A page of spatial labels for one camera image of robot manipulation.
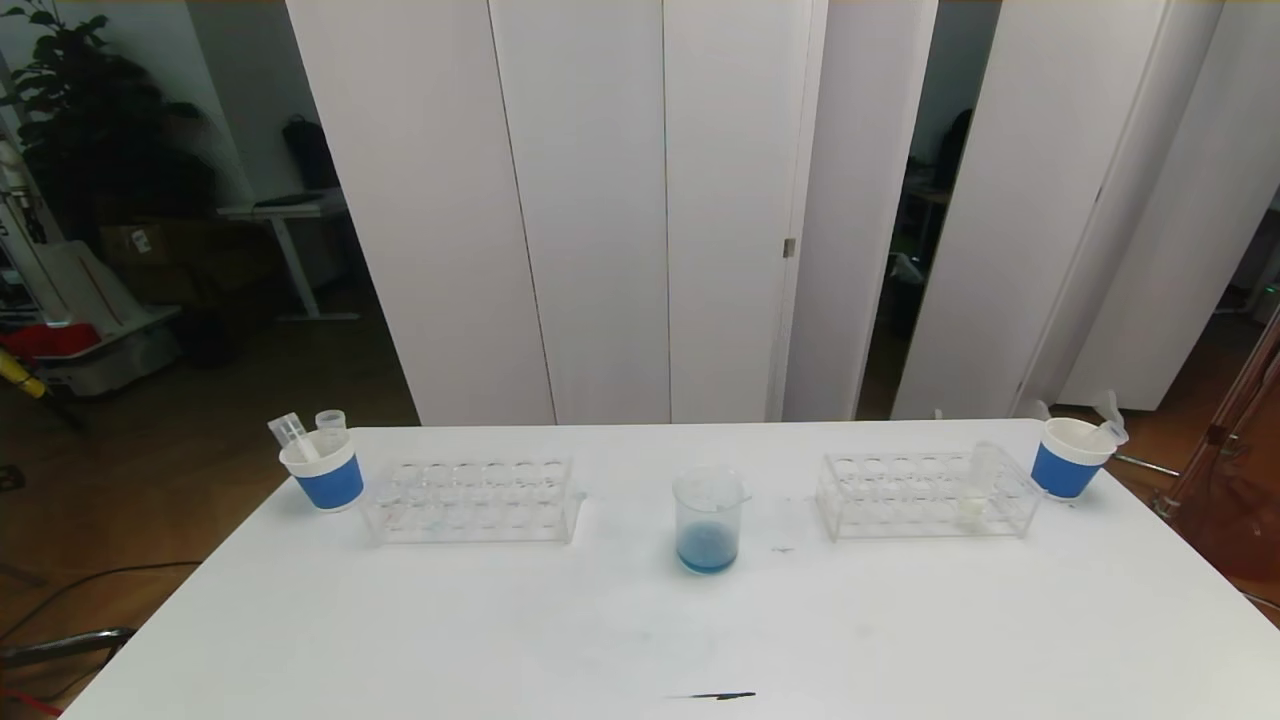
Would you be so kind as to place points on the test tube with blue pigment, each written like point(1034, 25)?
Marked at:
point(331, 420)

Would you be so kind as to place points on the test tube with red pigment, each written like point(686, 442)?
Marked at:
point(1112, 425)
point(290, 432)

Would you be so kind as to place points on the test tube with white pigment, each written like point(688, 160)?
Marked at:
point(970, 508)

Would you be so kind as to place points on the clear glass beaker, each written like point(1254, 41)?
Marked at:
point(708, 550)

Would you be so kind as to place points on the clear acrylic test tube rack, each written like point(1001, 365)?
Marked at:
point(900, 505)
point(480, 522)

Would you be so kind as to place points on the white partition panel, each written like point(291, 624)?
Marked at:
point(420, 200)
point(1020, 200)
point(590, 200)
point(1180, 220)
point(730, 200)
point(850, 200)

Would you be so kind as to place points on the blue white paper cup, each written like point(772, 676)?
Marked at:
point(332, 485)
point(1062, 470)

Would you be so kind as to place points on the white office desk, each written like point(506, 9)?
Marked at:
point(285, 210)

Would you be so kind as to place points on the black backpack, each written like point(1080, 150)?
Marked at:
point(310, 155)

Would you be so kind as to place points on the brown cardboard box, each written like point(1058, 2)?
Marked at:
point(150, 245)

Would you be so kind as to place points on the white floor machine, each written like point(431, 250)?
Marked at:
point(90, 290)

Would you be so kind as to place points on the dark green potted plant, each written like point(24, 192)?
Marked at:
point(90, 130)

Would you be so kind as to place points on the metal chair leg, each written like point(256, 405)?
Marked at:
point(70, 645)

